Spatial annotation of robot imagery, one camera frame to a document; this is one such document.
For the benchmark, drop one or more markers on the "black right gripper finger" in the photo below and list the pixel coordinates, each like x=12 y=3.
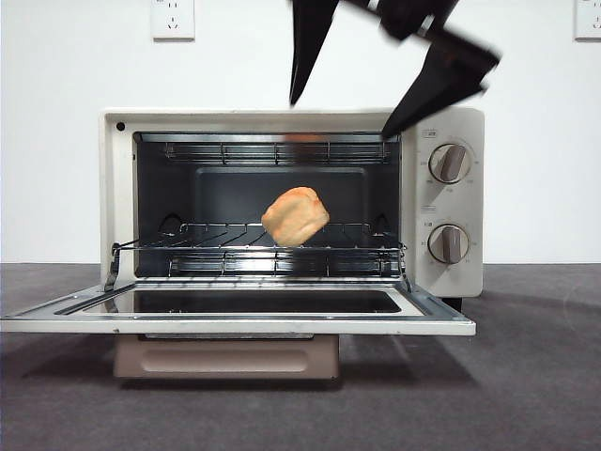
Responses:
x=310 y=37
x=446 y=80

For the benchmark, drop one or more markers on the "golden bread roll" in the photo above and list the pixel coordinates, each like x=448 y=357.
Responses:
x=293 y=216

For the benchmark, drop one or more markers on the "cream Toshiba toaster oven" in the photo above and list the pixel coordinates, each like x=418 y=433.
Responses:
x=448 y=127

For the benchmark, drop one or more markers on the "oven temperature knob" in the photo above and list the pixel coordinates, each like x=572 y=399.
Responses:
x=451 y=163

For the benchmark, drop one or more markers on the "oven timer knob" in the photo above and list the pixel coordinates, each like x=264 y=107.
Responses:
x=449 y=243

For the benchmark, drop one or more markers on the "metal heater guard grille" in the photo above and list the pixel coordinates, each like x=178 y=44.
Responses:
x=249 y=154
x=249 y=265

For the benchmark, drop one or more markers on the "white wall socket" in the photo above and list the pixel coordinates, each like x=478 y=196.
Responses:
x=173 y=23
x=589 y=21

